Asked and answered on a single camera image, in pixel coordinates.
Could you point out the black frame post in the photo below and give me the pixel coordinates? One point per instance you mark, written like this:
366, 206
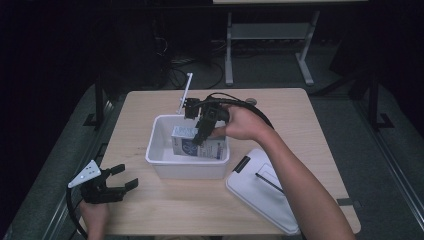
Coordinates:
373, 100
99, 100

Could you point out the person's right hand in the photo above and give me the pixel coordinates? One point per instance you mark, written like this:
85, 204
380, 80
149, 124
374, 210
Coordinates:
246, 125

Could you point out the grey metal stand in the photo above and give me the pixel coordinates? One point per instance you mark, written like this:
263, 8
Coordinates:
266, 31

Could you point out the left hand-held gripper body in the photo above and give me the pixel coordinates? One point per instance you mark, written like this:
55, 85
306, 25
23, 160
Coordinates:
96, 195

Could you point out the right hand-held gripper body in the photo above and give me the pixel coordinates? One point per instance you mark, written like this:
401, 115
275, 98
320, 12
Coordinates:
211, 113

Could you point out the white and blue carton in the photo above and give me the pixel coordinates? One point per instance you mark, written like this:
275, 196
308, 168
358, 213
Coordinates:
215, 149

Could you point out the person's left hand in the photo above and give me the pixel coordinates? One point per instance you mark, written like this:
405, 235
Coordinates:
95, 220

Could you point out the aluminium floor rail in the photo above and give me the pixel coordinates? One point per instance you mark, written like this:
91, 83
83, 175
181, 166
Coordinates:
395, 166
83, 161

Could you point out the white plastic storage box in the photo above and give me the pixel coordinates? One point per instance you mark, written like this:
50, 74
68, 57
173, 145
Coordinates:
186, 170

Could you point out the grey tape strip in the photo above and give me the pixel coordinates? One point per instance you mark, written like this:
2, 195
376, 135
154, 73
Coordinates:
348, 202

